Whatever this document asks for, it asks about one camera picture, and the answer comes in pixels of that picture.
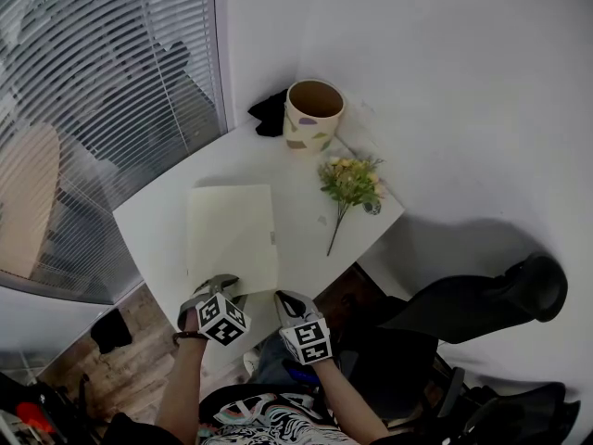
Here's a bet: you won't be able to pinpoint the person's blue jeans leg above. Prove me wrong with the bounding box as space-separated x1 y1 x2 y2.
255 334 322 388

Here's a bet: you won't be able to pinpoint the dark wrist bracelet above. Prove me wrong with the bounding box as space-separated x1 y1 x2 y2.
171 330 208 346

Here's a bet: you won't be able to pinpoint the beige board behind blinds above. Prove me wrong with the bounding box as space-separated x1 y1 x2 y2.
0 121 62 279

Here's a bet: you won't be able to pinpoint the cream paper notebook item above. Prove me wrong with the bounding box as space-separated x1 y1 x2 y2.
185 184 282 297

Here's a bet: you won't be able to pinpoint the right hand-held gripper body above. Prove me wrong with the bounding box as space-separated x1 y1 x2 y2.
276 290 334 367

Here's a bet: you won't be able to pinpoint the person's left forearm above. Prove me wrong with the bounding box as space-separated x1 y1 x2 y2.
154 332 210 445

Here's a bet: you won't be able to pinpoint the red tool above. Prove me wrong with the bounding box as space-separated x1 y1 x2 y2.
15 400 55 435

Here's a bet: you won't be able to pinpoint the black cloth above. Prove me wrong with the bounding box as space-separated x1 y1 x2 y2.
246 88 291 139

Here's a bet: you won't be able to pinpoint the person's right forearm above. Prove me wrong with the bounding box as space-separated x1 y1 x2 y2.
313 357 391 445

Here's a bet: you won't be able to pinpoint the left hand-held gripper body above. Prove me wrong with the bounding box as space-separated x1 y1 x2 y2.
177 291 253 348

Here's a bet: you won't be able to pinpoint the white window blinds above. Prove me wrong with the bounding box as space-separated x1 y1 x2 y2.
0 0 229 306

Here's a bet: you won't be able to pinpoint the black bag on floor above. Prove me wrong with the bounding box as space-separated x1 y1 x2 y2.
89 308 134 355

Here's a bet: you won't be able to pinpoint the cream pot with coloured patches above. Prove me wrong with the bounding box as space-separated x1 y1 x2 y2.
283 79 347 159

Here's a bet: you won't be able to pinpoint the person's printed black shirt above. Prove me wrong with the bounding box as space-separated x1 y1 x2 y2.
197 384 354 445

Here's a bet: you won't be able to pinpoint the artificial yellow flower bouquet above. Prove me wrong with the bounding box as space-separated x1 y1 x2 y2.
316 155 386 258

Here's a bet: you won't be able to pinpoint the black office chair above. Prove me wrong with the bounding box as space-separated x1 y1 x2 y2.
334 249 582 445

